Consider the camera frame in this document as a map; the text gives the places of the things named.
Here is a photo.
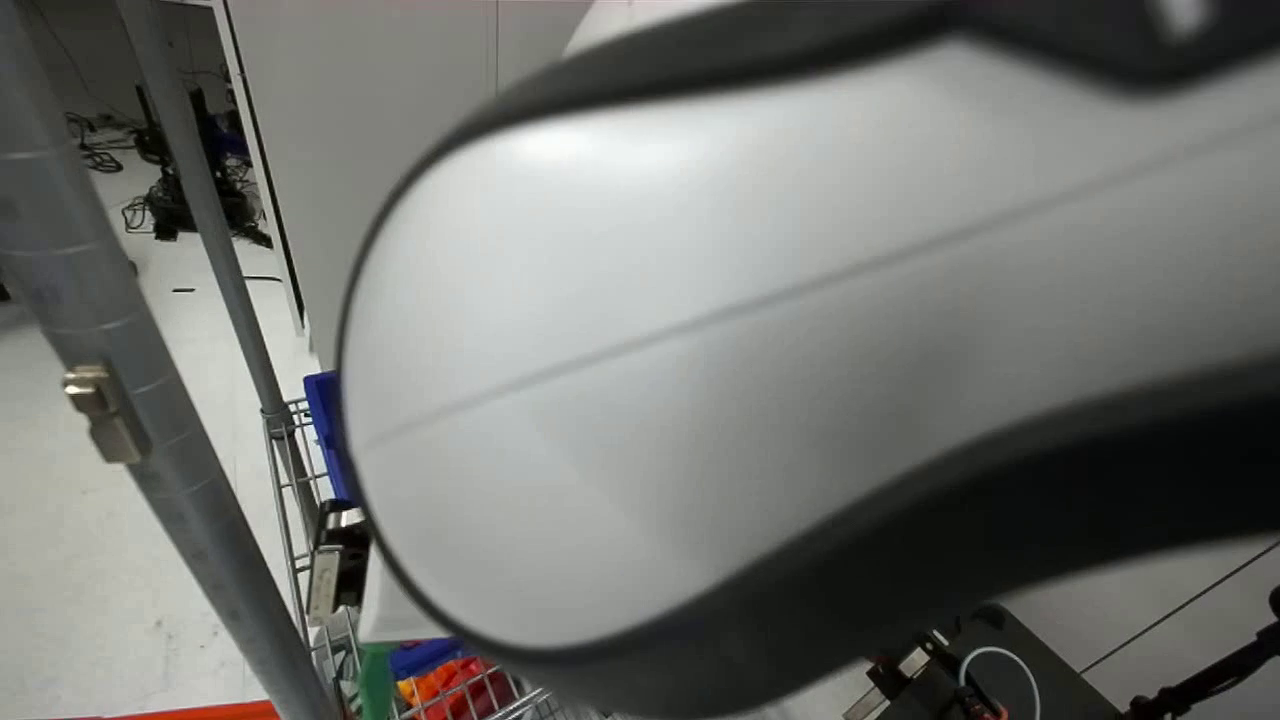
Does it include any blue container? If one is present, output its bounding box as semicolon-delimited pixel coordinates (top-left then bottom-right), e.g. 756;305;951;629
298;367;363;511

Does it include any red plastic basket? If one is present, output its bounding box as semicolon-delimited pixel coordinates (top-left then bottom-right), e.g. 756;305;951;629
397;652;526;720

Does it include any grey pole with brass fitting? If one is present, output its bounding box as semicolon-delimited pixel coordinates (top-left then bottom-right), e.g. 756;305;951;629
0;0;345;720

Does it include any metal wire shelf rack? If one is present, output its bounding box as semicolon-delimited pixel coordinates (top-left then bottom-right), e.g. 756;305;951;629
107;0;563;720

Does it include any black plate with white ring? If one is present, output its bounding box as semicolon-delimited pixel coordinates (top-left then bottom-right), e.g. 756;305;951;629
864;606;1128;720

